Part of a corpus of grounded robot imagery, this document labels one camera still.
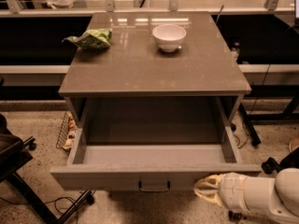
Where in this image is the grey top drawer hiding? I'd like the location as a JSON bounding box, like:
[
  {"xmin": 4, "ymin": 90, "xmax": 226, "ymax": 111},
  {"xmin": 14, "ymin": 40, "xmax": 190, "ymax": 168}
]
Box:
[{"xmin": 50, "ymin": 97, "xmax": 261, "ymax": 190}]

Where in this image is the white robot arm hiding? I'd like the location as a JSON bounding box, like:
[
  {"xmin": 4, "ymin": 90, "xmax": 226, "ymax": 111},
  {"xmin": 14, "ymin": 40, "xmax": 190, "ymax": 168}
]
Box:
[{"xmin": 193, "ymin": 168, "xmax": 299, "ymax": 224}]

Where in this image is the grey cabinet with glossy top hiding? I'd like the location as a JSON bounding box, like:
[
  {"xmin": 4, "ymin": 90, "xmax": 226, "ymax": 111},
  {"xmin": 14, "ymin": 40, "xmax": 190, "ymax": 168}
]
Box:
[{"xmin": 58, "ymin": 10, "xmax": 252, "ymax": 147}]

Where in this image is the black table leg right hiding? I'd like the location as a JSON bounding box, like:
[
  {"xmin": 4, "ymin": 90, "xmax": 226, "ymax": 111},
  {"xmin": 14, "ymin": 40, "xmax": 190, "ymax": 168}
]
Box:
[{"xmin": 238, "ymin": 105, "xmax": 261, "ymax": 147}]

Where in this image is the black office chair right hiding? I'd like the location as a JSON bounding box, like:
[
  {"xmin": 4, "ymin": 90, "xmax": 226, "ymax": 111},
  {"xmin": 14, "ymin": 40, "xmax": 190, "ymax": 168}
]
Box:
[{"xmin": 262, "ymin": 148, "xmax": 299, "ymax": 175}]

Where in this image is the black office chair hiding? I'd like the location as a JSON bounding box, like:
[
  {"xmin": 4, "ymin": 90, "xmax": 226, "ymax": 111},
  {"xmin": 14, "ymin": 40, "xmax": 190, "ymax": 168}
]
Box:
[
  {"xmin": 0, "ymin": 115, "xmax": 58, "ymax": 224},
  {"xmin": 262, "ymin": 148, "xmax": 299, "ymax": 175}
]

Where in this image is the white ceramic bowl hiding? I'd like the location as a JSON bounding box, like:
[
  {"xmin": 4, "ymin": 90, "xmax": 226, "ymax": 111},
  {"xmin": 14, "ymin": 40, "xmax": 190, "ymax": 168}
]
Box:
[{"xmin": 152, "ymin": 24, "xmax": 187, "ymax": 52}]

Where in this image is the green chip bag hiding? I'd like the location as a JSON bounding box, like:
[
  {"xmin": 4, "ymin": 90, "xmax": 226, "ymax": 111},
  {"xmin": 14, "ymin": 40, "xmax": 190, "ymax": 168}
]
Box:
[{"xmin": 63, "ymin": 28, "xmax": 112, "ymax": 50}]

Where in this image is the black office chair left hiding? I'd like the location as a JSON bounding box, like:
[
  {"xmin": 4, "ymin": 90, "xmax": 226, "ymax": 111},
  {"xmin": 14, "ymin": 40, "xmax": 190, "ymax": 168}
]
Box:
[{"xmin": 0, "ymin": 115, "xmax": 58, "ymax": 224}]

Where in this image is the black drawer handle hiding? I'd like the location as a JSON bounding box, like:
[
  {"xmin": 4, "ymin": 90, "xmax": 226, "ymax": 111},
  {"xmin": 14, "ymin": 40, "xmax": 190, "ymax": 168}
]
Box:
[{"xmin": 138, "ymin": 181, "xmax": 171, "ymax": 193}]

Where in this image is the wire basket with snacks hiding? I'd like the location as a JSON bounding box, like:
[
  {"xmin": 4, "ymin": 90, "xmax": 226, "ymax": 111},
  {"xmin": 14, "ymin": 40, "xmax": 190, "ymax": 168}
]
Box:
[{"xmin": 56, "ymin": 111, "xmax": 77, "ymax": 152}]

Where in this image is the black floor cable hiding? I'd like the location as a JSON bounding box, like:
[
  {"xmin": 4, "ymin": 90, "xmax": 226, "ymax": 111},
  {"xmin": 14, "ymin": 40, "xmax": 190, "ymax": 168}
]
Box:
[{"xmin": 0, "ymin": 189, "xmax": 96, "ymax": 224}]

